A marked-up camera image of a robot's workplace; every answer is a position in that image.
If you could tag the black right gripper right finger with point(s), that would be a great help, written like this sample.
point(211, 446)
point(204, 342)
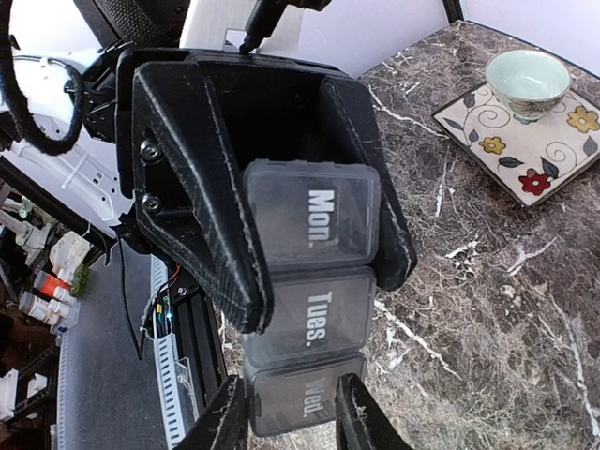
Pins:
point(360, 422)

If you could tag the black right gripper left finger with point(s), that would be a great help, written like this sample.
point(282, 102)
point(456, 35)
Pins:
point(224, 423)

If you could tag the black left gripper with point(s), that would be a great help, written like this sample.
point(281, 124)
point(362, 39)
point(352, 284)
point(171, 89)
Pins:
point(187, 121)

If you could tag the clear weekly pill organizer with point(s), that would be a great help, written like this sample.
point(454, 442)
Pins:
point(316, 228)

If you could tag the square floral ceramic plate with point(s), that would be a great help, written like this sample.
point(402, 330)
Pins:
point(530, 159)

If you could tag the small celadon bowl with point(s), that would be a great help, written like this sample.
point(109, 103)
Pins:
point(529, 83)

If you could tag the white slotted cable duct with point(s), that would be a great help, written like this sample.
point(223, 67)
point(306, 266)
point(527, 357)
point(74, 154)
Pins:
point(175, 386)

